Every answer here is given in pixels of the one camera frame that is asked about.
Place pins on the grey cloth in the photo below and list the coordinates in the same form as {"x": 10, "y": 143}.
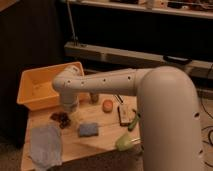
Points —
{"x": 45, "y": 147}

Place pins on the wooden table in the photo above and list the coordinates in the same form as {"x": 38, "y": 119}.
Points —
{"x": 75, "y": 147}

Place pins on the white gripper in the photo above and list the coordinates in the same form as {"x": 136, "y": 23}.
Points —
{"x": 69, "y": 101}

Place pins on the green banana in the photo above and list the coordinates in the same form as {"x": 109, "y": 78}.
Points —
{"x": 134, "y": 121}

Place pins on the black remote on shelf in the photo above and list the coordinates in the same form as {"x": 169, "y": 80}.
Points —
{"x": 177, "y": 61}

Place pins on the metal pole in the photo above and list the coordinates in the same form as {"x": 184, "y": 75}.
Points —
{"x": 74, "y": 37}

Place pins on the dark metal cup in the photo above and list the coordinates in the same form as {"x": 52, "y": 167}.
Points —
{"x": 94, "y": 98}

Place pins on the orange fruit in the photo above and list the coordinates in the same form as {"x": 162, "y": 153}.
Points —
{"x": 107, "y": 106}

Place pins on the yellow plastic tray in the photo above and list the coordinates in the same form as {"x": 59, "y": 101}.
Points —
{"x": 35, "y": 88}

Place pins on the grey shelf unit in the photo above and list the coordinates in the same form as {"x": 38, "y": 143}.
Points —
{"x": 135, "y": 36}

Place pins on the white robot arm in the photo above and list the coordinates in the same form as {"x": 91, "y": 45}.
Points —
{"x": 168, "y": 103}

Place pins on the green pear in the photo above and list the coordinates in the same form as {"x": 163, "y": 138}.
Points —
{"x": 125, "y": 142}

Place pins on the blue sponge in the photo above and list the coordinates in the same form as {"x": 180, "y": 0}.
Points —
{"x": 88, "y": 130}

